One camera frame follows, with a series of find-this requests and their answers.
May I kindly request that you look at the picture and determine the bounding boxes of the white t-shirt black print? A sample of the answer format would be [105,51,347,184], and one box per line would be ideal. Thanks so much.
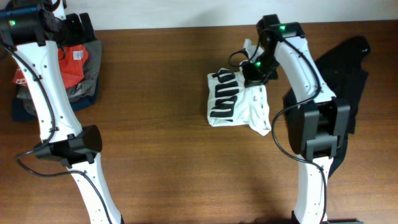
[207,68,272,136]

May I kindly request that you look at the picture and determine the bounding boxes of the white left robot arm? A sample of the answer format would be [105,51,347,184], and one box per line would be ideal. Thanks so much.
[1,1,124,223]

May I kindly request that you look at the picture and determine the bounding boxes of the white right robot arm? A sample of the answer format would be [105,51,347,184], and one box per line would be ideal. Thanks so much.
[241,14,350,223]

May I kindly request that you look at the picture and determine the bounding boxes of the red folded t-shirt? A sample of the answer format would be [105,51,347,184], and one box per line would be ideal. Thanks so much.
[12,41,88,90]

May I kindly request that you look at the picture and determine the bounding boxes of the grey camouflage folded garment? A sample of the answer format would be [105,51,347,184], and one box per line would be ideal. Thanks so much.
[16,39,103,117]

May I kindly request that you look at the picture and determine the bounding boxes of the navy folded garment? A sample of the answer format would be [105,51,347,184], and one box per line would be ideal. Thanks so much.
[11,78,99,122]

